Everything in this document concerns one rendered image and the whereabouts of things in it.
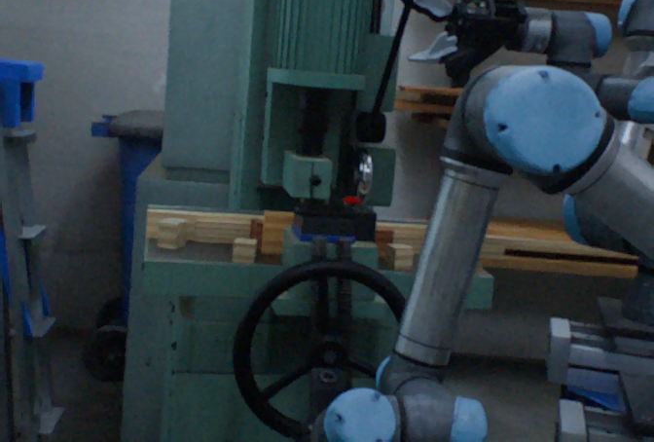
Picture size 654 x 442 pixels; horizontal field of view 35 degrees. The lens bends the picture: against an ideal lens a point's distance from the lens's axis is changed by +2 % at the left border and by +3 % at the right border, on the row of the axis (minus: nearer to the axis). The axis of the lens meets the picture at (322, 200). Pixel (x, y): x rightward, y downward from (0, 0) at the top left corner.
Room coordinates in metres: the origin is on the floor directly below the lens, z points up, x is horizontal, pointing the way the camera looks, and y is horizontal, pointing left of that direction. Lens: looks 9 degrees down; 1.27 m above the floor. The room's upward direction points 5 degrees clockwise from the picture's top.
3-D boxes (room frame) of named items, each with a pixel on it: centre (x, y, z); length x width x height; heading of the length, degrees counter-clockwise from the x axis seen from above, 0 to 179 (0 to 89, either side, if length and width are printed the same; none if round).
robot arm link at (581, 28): (1.79, -0.40, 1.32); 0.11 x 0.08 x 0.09; 100
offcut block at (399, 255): (1.72, -0.14, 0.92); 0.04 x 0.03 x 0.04; 119
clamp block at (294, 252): (1.64, -0.02, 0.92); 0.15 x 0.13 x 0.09; 100
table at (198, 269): (1.72, 0.00, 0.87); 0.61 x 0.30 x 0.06; 100
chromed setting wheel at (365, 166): (1.97, -0.07, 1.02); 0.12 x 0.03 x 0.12; 10
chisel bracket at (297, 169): (1.84, 0.03, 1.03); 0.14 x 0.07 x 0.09; 10
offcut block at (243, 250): (1.67, 0.12, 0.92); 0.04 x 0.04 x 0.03; 0
